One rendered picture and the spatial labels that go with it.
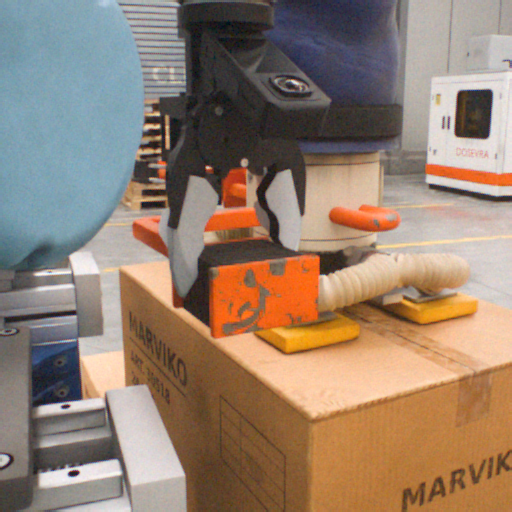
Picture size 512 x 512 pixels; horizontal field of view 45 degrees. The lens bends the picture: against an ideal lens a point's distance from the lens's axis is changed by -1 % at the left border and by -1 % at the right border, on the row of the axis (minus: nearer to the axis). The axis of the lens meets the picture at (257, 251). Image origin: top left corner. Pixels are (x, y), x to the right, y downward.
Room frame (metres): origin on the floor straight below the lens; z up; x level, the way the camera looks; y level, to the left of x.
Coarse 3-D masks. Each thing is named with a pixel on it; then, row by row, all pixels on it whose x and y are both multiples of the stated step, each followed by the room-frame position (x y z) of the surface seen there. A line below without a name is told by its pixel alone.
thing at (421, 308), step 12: (396, 288) 0.79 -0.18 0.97; (408, 288) 0.79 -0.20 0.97; (408, 300) 0.76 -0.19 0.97; (420, 300) 0.75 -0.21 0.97; (432, 300) 0.75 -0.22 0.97; (444, 300) 0.75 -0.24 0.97; (456, 300) 0.75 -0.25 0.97; (468, 300) 0.76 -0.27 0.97; (396, 312) 0.75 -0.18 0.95; (408, 312) 0.73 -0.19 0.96; (420, 312) 0.72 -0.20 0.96; (432, 312) 0.72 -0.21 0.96; (444, 312) 0.73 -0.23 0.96; (456, 312) 0.74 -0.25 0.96; (468, 312) 0.75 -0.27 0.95
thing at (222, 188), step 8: (208, 168) 1.08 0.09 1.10; (240, 168) 1.11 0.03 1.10; (208, 176) 1.05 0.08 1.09; (232, 176) 1.02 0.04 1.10; (240, 176) 1.02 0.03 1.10; (216, 184) 1.02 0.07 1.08; (224, 184) 1.01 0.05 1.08; (216, 192) 1.04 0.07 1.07; (224, 192) 1.01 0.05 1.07; (224, 200) 1.01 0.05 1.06; (232, 200) 1.02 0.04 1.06; (240, 200) 1.02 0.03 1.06
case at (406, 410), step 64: (128, 320) 0.98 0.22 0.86; (192, 320) 0.75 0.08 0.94; (384, 320) 0.74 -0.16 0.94; (448, 320) 0.74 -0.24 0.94; (128, 384) 1.00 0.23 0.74; (192, 384) 0.74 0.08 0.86; (256, 384) 0.58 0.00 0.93; (320, 384) 0.56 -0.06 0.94; (384, 384) 0.56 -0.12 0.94; (448, 384) 0.57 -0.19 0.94; (192, 448) 0.74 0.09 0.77; (256, 448) 0.58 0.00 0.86; (320, 448) 0.50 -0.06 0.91; (384, 448) 0.53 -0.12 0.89; (448, 448) 0.57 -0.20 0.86
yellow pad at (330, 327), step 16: (320, 320) 0.68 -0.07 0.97; (336, 320) 0.68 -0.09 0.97; (352, 320) 0.68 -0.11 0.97; (272, 336) 0.65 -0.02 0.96; (288, 336) 0.63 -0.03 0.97; (304, 336) 0.64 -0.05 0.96; (320, 336) 0.65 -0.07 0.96; (336, 336) 0.66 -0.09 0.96; (352, 336) 0.67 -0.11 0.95; (288, 352) 0.63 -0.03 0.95
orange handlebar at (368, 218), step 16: (240, 192) 0.98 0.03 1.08; (240, 208) 0.75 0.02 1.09; (336, 208) 0.76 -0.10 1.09; (368, 208) 0.76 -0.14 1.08; (384, 208) 0.74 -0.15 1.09; (144, 224) 0.65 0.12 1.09; (208, 224) 0.71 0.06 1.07; (224, 224) 0.72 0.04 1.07; (240, 224) 0.73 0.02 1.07; (256, 224) 0.74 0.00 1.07; (352, 224) 0.72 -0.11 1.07; (368, 224) 0.70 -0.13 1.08; (384, 224) 0.70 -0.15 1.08; (144, 240) 0.64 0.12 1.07; (160, 240) 0.59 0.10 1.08
